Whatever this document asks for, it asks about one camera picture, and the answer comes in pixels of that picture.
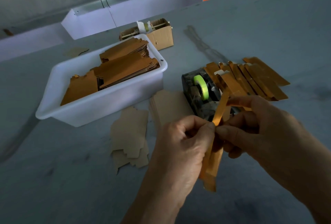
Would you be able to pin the white plastic bin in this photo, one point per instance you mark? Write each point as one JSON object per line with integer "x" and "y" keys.
{"x": 98, "y": 108}

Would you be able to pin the person's right forearm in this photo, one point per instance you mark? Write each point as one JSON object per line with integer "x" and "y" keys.
{"x": 315, "y": 190}

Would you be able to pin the green tape roll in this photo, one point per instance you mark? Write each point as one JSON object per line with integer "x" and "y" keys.
{"x": 201, "y": 87}

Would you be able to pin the pile of gold boxes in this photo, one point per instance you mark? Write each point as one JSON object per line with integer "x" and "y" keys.
{"x": 253, "y": 79}

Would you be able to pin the person's left hand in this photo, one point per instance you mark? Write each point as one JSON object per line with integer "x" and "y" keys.
{"x": 178, "y": 156}

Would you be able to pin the carton blank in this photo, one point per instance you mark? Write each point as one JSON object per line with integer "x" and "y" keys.
{"x": 212, "y": 167}

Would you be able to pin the small brown object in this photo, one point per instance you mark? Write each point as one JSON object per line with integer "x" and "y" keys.
{"x": 8, "y": 32}

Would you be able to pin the black tape dispenser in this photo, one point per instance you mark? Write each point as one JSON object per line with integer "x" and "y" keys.
{"x": 192, "y": 94}

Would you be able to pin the small cardboard box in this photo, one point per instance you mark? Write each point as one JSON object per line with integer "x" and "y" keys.
{"x": 164, "y": 38}

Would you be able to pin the gold cartons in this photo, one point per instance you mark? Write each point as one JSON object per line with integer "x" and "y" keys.
{"x": 124, "y": 69}

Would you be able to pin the pile of beige blanks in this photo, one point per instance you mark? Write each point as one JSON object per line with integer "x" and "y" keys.
{"x": 170, "y": 105}

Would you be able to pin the long white tray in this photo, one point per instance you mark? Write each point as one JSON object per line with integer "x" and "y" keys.
{"x": 155, "y": 5}
{"x": 28, "y": 43}

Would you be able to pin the person's right hand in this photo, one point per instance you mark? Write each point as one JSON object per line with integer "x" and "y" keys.
{"x": 269, "y": 138}

